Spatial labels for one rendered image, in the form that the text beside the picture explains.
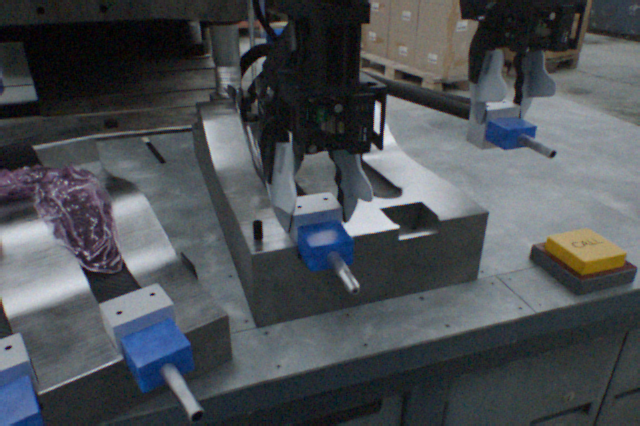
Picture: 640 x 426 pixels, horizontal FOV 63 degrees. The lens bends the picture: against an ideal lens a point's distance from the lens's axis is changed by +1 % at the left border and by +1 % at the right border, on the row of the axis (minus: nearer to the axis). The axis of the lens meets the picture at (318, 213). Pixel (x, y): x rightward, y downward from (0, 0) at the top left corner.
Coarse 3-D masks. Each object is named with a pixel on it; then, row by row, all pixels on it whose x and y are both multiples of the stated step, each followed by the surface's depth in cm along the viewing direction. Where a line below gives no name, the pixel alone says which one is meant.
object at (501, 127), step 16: (496, 112) 66; (512, 112) 67; (480, 128) 67; (496, 128) 65; (512, 128) 63; (528, 128) 64; (480, 144) 68; (496, 144) 65; (512, 144) 64; (528, 144) 62; (544, 144) 61
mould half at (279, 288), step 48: (240, 144) 70; (384, 144) 74; (240, 192) 61; (336, 192) 60; (432, 192) 60; (240, 240) 54; (288, 240) 50; (384, 240) 53; (432, 240) 55; (480, 240) 57; (288, 288) 52; (336, 288) 54; (384, 288) 56; (432, 288) 58
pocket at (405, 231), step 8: (384, 208) 57; (392, 208) 57; (400, 208) 57; (408, 208) 58; (416, 208) 58; (424, 208) 57; (392, 216) 57; (400, 216) 58; (408, 216) 58; (416, 216) 59; (424, 216) 58; (432, 216) 56; (400, 224) 58; (408, 224) 59; (416, 224) 59; (424, 224) 58; (432, 224) 56; (400, 232) 57; (408, 232) 57; (416, 232) 57; (424, 232) 55; (432, 232) 55
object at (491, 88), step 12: (492, 60) 62; (492, 72) 62; (480, 84) 64; (492, 84) 62; (504, 84) 60; (480, 96) 64; (492, 96) 62; (504, 96) 60; (480, 108) 65; (480, 120) 66
